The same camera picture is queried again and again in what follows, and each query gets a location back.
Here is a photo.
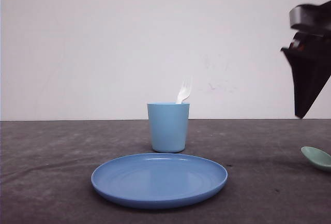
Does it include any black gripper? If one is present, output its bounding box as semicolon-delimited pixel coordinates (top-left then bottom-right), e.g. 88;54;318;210
281;32;330;118

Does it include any mint green plastic spoon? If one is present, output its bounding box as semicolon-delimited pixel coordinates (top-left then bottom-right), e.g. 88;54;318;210
300;146;330;172

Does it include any white plastic fork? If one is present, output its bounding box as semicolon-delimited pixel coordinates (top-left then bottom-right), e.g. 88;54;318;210
175;76;192;104

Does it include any light blue plastic cup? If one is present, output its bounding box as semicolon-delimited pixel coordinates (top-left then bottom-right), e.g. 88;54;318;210
147;102;190;153

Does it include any blue plastic plate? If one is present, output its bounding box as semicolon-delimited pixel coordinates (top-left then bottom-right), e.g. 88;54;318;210
91;153;228;209

